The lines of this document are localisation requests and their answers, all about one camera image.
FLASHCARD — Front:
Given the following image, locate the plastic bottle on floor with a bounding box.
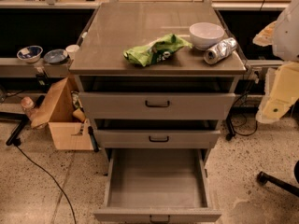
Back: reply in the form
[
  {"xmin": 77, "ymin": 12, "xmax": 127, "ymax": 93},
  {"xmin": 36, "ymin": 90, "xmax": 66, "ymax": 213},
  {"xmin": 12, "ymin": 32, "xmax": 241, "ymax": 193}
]
[{"xmin": 21, "ymin": 96, "xmax": 38, "ymax": 120}]

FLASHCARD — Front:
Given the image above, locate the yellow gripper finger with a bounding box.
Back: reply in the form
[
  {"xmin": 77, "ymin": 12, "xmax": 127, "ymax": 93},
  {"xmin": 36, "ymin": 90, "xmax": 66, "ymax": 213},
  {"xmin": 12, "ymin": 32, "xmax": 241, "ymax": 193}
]
[
  {"xmin": 253, "ymin": 21, "xmax": 277, "ymax": 47},
  {"xmin": 255, "ymin": 62, "xmax": 299, "ymax": 124}
]

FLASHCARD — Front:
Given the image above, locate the middle grey drawer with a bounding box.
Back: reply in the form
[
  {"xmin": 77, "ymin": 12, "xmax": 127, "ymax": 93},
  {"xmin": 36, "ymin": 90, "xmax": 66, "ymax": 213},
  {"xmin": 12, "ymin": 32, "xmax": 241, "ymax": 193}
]
[{"xmin": 94, "ymin": 130, "xmax": 221, "ymax": 148}]

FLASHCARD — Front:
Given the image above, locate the black chair base right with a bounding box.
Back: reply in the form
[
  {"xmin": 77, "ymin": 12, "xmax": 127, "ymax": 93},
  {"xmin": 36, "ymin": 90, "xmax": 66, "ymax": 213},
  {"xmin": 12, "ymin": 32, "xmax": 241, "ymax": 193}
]
[{"xmin": 257, "ymin": 161, "xmax": 299, "ymax": 197}]

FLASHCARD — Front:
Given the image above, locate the black chair leg left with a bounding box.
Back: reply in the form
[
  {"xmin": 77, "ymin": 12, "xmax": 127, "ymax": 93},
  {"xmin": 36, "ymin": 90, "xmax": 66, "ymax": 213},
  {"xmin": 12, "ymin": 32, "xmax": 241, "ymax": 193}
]
[{"xmin": 0, "ymin": 110, "xmax": 30, "ymax": 147}]

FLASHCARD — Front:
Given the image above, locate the top grey drawer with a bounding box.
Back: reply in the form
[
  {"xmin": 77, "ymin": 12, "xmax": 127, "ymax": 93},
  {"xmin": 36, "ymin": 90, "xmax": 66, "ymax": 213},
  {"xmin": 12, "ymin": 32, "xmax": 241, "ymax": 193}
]
[{"xmin": 79, "ymin": 92, "xmax": 235, "ymax": 120}]

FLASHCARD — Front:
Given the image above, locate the black cable bundle right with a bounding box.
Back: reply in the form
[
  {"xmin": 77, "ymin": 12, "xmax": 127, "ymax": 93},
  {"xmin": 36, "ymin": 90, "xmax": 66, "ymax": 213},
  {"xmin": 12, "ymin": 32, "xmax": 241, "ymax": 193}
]
[{"xmin": 225, "ymin": 91, "xmax": 260, "ymax": 142}]

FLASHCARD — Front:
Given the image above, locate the green rice chip bag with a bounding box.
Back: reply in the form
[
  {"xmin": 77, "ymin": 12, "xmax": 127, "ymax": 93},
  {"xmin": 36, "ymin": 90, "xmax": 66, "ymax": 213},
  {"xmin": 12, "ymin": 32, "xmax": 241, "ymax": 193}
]
[{"xmin": 123, "ymin": 34, "xmax": 192, "ymax": 67}]

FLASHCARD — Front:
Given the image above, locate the cardboard box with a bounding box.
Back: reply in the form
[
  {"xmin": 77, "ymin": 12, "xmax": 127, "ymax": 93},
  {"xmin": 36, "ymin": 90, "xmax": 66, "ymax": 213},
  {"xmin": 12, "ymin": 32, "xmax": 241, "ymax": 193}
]
[{"xmin": 31, "ymin": 77, "xmax": 93, "ymax": 150}]

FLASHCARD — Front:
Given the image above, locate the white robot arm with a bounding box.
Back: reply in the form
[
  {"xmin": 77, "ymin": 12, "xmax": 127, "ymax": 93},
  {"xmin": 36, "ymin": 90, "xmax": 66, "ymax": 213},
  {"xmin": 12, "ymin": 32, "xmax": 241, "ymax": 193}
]
[{"xmin": 253, "ymin": 0, "xmax": 299, "ymax": 123}]

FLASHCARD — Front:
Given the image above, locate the white bowl on cabinet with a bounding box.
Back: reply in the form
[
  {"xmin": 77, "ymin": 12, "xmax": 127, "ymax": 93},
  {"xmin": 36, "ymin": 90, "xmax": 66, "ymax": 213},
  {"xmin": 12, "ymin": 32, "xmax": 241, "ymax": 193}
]
[{"xmin": 189, "ymin": 22, "xmax": 225, "ymax": 50}]

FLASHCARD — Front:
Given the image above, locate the crushed silver can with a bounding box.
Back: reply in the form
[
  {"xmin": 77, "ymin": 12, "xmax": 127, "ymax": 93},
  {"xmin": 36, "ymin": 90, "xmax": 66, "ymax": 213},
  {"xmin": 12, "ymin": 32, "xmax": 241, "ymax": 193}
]
[{"xmin": 204, "ymin": 37, "xmax": 237, "ymax": 65}]

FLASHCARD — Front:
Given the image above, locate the blue grey bowl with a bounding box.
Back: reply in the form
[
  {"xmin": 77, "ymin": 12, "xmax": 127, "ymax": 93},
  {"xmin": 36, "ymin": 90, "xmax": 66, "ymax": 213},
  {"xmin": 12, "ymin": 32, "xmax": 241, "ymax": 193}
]
[{"xmin": 44, "ymin": 49, "xmax": 68, "ymax": 64}]

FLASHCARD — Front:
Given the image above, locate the small white cup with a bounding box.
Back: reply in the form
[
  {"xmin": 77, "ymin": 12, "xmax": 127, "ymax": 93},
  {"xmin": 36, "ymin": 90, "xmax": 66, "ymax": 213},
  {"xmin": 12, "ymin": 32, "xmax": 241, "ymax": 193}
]
[{"xmin": 65, "ymin": 44, "xmax": 79, "ymax": 60}]

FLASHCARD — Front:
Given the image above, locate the grey drawer cabinet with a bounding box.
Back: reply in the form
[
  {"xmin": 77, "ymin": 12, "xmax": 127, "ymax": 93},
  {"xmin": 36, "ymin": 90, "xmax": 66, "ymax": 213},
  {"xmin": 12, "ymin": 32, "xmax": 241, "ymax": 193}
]
[{"xmin": 68, "ymin": 1, "xmax": 248, "ymax": 151}]

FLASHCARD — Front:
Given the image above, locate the bottom grey open drawer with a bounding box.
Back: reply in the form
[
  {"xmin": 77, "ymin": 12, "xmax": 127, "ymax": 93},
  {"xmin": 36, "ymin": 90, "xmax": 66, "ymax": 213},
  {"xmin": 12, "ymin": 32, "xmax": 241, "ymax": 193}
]
[{"xmin": 94, "ymin": 148, "xmax": 221, "ymax": 224}]

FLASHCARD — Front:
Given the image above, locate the black floor cable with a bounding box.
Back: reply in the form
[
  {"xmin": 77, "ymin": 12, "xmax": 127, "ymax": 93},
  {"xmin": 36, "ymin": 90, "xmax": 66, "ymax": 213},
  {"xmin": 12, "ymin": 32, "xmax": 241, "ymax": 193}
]
[{"xmin": 13, "ymin": 138, "xmax": 78, "ymax": 224}]

